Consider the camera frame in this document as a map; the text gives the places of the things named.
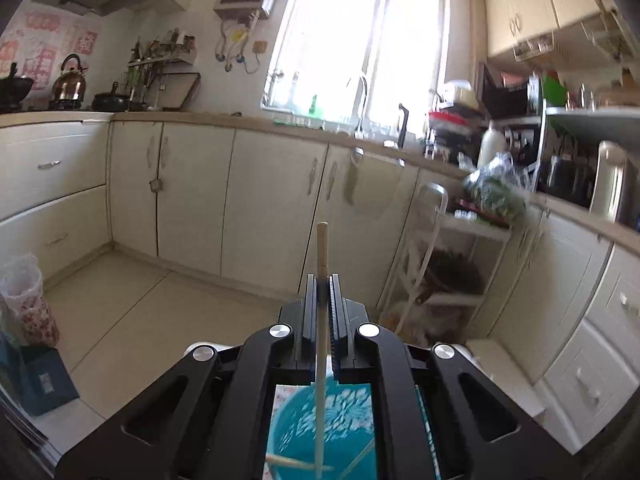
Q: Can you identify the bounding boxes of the teal perforated plastic basket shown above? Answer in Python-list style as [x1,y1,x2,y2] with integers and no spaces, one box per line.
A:
[265,384,441,480]

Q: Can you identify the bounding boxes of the white hanging wire rack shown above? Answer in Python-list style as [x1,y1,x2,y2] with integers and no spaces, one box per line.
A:
[513,30,557,64]

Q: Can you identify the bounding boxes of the kitchen window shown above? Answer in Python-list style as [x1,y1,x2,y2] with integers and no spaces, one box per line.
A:
[261,0,451,133]

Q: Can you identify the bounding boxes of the cream drawer cabinet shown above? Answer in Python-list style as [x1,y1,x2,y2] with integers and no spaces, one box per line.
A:
[0,119,112,286]

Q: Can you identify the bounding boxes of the dish rack with bowls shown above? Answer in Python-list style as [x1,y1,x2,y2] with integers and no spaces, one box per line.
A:
[426,80,487,162]

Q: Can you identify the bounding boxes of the bag of green vegetables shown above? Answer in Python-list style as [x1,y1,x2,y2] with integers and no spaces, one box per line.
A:
[462,154,532,224]

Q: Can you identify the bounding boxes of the black wok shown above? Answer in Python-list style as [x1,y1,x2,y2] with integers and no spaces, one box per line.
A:
[0,62,35,111]

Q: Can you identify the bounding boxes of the white electric water boiler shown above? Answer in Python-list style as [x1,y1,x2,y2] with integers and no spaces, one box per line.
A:
[588,141,637,222]

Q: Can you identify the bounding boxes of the white thermos flask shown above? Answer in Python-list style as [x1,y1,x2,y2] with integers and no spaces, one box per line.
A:
[477,122,507,171]

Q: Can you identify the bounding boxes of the metal kitchen shelf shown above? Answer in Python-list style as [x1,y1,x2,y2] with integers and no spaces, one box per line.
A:
[536,104,640,226]

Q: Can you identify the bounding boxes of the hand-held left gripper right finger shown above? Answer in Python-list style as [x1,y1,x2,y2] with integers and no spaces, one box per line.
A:
[327,272,583,480]

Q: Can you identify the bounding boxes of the pink wall stickers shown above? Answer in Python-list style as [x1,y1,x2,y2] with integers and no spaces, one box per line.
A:
[0,10,99,95]

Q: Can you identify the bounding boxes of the floral bin with plastic bag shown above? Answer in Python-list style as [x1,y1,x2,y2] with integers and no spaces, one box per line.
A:
[0,254,61,349]

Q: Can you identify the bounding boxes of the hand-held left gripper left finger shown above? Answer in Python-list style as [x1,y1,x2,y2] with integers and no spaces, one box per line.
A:
[54,274,321,480]

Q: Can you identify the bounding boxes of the wall utensil rack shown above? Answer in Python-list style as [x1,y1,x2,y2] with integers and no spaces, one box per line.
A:
[126,34,197,111]

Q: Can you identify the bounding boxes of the dark blue box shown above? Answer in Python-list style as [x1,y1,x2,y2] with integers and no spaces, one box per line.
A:
[16,345,81,417]

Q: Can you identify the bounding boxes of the cream base cabinet with doors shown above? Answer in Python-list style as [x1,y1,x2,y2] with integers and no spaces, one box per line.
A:
[109,120,453,306]

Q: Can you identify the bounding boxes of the steel kettle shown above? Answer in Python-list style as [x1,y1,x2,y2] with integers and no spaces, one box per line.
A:
[51,54,89,104]

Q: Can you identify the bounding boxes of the steel pot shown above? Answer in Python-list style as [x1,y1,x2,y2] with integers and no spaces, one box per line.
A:
[546,155,591,197]

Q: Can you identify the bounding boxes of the white trolley rack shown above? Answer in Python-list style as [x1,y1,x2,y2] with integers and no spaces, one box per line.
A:
[379,182,514,347]

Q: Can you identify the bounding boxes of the hanging clear plastic bag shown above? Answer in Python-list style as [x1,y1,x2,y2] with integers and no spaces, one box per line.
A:
[342,146,364,207]

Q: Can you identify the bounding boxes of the cream wall cabinets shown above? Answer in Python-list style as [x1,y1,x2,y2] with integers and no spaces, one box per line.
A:
[484,0,617,59]

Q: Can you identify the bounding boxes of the chrome sink faucet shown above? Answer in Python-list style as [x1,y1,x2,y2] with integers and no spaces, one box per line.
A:
[348,76,371,137]

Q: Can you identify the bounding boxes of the cream side base cabinet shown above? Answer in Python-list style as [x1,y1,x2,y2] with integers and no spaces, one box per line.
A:
[487,199,640,456]

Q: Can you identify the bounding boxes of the black microwave oven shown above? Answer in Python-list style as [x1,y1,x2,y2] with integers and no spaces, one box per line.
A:
[477,62,544,121]

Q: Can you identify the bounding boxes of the wooden chopstick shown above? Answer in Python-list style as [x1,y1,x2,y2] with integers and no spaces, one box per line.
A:
[342,441,376,479]
[265,454,335,472]
[314,222,332,480]

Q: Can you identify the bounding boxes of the black frying pan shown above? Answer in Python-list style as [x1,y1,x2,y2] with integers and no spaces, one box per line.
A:
[92,91,132,112]

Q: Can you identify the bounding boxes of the dark cutting board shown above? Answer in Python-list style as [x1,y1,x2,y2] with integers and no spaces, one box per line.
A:
[160,72,202,111]

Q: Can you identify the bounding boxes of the green plastic tray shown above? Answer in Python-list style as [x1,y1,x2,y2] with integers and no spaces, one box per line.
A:
[542,72,569,109]

